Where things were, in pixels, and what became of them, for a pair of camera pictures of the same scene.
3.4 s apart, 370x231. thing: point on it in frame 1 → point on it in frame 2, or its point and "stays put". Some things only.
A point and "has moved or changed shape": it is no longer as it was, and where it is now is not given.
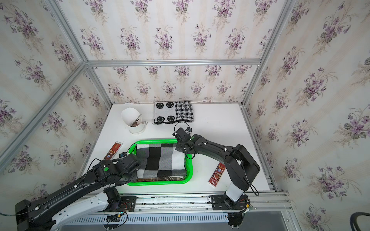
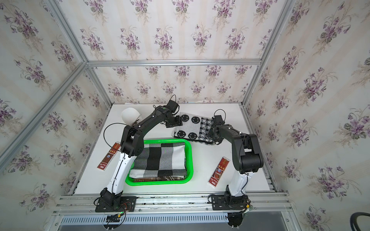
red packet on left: [113, 151] stays put
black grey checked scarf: [159, 160] stays put
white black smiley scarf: [168, 112] has moved or changed shape
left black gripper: [135, 175] → [179, 121]
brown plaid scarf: [168, 178] stays put
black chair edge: [353, 220] stays put
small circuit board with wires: [112, 218] stays put
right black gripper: [177, 148] → [210, 136]
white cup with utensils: [132, 118] stays put
